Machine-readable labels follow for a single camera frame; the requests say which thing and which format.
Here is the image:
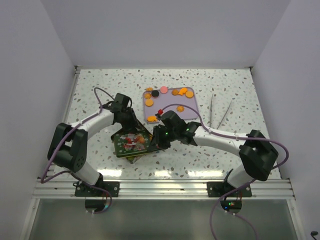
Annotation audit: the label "black round cookie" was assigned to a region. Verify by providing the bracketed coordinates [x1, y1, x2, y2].
[151, 90, 160, 98]

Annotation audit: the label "swirl cookie left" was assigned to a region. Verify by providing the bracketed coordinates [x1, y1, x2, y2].
[144, 93, 152, 99]

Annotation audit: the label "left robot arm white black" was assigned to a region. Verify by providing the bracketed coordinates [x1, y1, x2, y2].
[40, 93, 142, 197]

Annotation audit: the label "pink round cookie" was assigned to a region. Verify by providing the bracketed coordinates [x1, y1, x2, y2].
[160, 86, 168, 94]

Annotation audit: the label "aluminium front rail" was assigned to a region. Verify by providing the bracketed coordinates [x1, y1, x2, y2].
[31, 162, 295, 200]

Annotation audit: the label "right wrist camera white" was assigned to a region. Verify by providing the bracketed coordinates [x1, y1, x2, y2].
[155, 109, 164, 120]

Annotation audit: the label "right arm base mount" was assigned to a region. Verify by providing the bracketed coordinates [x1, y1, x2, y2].
[206, 181, 253, 214]

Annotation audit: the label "round orange cookie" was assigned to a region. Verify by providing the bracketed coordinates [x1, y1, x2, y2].
[145, 98, 154, 107]
[185, 91, 194, 98]

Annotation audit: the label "orange fish cookie tray edge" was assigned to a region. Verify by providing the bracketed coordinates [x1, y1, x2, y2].
[146, 115, 158, 123]

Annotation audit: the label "brown round cookie top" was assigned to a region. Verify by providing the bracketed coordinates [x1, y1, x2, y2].
[171, 89, 179, 96]

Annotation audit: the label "gold tin lid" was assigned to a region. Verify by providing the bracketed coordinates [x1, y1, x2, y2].
[111, 130, 152, 158]

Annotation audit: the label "lavender plastic tray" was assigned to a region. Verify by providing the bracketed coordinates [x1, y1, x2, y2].
[142, 87, 199, 124]

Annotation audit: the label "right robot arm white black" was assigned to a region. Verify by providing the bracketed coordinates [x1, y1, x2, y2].
[147, 110, 279, 197]

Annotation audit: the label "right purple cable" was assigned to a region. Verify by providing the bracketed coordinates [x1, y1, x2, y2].
[162, 103, 290, 240]

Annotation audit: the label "swirl cookie tray right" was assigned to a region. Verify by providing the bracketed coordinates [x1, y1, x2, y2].
[176, 105, 185, 113]

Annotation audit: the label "metal serving tongs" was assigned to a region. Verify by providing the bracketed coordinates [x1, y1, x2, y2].
[209, 93, 233, 129]

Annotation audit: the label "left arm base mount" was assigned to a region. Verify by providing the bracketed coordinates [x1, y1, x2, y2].
[72, 180, 120, 215]

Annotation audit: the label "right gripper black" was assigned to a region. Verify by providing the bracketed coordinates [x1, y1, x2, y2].
[147, 125, 179, 152]

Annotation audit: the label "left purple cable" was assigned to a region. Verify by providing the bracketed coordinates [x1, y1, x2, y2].
[39, 87, 118, 185]

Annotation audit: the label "purple cable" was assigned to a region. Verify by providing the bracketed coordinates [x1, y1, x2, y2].
[39, 87, 118, 185]
[162, 103, 290, 240]

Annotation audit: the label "orange fish cookie top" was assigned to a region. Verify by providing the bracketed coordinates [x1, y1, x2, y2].
[178, 87, 188, 96]

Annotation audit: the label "square cookie tin box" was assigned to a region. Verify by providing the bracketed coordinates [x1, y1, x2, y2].
[125, 149, 159, 164]

